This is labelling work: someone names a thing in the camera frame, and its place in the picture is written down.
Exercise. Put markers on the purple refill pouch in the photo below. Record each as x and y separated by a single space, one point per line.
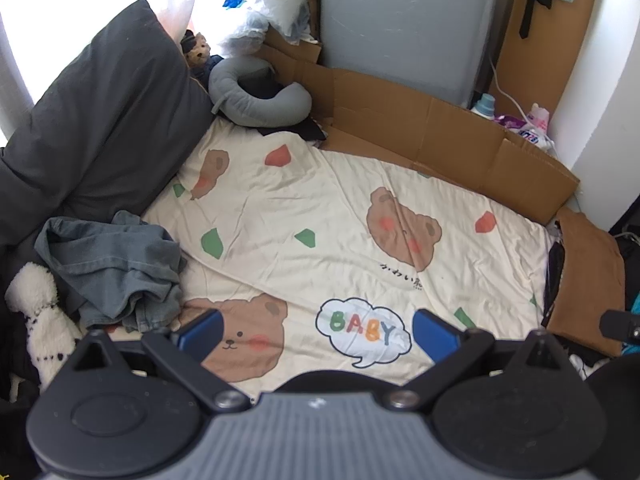
510 122

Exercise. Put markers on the cream bear print bed sheet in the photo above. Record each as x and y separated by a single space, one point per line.
325 200

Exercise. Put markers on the leopard print garment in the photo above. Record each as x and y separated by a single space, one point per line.
554 270

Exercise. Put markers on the flattened brown cardboard box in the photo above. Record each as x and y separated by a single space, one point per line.
450 130

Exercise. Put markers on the black cloth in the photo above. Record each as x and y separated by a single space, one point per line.
310 130

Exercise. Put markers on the white fluffy plush toy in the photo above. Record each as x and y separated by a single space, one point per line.
45 325

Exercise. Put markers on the pink detergent bottle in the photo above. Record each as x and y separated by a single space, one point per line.
538 119

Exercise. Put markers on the brown folded garment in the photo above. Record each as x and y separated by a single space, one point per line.
585 280

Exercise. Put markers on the tall cardboard panel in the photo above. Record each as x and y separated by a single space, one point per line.
545 60

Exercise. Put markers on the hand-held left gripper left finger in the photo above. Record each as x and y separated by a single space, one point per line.
200 332

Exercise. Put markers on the brown teddy bear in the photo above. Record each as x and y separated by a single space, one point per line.
199 52

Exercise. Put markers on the blue denim jeans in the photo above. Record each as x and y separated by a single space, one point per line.
115 270

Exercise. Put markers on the grey curved neck pillow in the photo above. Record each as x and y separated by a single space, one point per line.
250 105

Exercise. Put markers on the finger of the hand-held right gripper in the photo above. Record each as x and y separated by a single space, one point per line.
620 325

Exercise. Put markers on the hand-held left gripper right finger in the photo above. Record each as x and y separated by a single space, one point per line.
435 335

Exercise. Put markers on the blue capped detergent bottle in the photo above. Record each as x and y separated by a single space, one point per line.
482 106

